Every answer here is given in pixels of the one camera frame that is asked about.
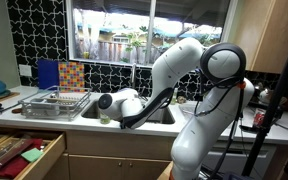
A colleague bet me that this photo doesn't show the green sponge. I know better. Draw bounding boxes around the green sponge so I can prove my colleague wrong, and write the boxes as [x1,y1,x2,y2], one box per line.
[20,147,45,164]

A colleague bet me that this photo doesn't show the wire dish rack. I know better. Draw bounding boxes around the wire dish rack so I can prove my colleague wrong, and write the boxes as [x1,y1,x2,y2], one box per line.
[18,85,92,122]

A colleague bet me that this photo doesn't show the green soap pump bottle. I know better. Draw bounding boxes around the green soap pump bottle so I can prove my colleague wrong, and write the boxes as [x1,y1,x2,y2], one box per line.
[99,113,112,125]

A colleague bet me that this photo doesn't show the wooden wall cabinet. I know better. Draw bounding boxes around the wooden wall cabinet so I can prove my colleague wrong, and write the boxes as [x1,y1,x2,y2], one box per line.
[227,0,288,77]

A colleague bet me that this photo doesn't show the blue cutting board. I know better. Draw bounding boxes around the blue cutting board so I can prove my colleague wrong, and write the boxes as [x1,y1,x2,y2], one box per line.
[37,59,60,90]

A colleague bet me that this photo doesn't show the colourful mosaic board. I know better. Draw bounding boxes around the colourful mosaic board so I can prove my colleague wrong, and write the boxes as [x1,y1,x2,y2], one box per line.
[57,61,86,93]

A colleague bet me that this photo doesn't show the grey dish drying mat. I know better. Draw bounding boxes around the grey dish drying mat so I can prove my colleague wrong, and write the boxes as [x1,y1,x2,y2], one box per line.
[178,103,198,117]

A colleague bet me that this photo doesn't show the wooden trivet board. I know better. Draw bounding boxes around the wooden trivet board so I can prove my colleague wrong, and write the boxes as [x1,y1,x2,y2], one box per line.
[0,91,20,105]

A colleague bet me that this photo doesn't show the red drink can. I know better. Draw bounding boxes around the red drink can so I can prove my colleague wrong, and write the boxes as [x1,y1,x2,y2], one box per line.
[252,108,267,128]

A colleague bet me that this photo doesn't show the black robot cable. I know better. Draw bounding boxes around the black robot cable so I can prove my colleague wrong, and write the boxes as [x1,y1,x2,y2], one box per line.
[193,68,247,180]

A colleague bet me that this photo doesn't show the white kettle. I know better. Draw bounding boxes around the white kettle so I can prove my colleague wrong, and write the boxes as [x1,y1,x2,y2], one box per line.
[258,87,275,105]

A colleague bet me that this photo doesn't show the black tripod pole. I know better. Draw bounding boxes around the black tripod pole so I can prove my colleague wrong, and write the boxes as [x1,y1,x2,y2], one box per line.
[241,51,288,178]

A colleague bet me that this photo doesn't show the small green dish soap bottle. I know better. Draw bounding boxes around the small green dish soap bottle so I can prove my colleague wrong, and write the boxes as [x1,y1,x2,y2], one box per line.
[170,87,179,106]

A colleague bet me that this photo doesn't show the open wooden drawer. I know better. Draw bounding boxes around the open wooden drawer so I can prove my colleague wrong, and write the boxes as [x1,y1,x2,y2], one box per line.
[0,128,67,180]

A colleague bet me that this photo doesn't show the wooden base cabinet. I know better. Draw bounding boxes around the wooden base cabinet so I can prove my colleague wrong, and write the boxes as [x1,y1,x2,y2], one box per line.
[65,131,175,180]

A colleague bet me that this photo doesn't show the window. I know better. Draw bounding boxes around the window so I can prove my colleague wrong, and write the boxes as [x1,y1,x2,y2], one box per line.
[65,0,238,74]

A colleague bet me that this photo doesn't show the white wall switch plate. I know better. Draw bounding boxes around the white wall switch plate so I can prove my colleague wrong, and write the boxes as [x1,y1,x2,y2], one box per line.
[18,63,33,78]

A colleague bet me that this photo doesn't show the red cloth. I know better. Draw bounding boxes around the red cloth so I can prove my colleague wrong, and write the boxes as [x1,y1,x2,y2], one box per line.
[0,138,44,179]

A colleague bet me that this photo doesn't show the stainless steel sink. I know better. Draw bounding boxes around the stainless steel sink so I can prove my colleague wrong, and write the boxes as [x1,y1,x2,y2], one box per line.
[81,99,177,125]

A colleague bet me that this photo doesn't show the white dishwasher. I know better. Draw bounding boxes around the white dishwasher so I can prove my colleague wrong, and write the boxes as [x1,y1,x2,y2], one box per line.
[213,141,278,180]

